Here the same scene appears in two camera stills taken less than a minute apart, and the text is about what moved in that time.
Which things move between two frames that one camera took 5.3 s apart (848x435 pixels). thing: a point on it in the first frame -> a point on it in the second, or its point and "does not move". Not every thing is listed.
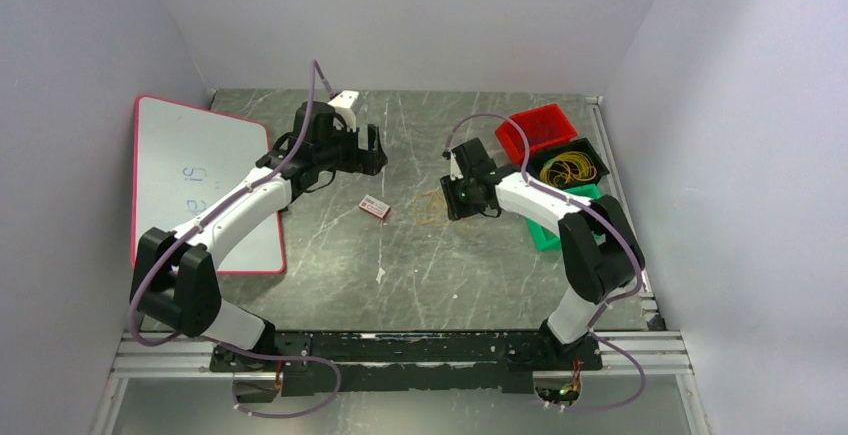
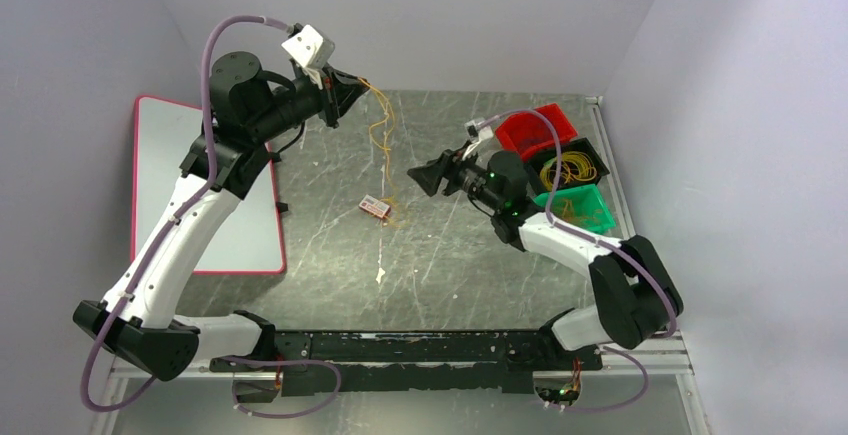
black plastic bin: x=568 y=164 does not move
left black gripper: x=367 y=161 -> x=340 y=91
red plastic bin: x=543 y=125 does not move
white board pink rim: x=183 y=156 does not move
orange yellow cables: x=429 y=209 -> x=379 y=132
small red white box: x=374 y=206 does not move
